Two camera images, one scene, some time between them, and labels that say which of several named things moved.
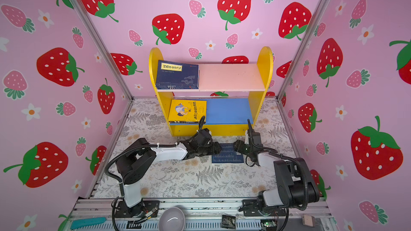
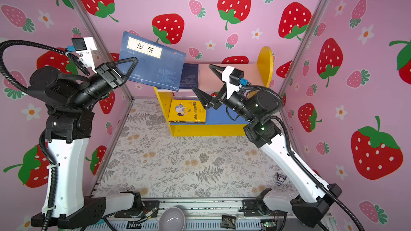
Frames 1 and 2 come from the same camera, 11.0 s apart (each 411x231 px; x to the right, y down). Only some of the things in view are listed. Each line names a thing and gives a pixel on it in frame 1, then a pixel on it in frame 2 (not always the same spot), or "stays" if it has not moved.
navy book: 227,155 → 157,65
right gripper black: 239,145 → 217,103
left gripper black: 213,151 → 113,80
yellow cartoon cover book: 186,111 stays
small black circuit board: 228,222 stays
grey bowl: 172,218 stays
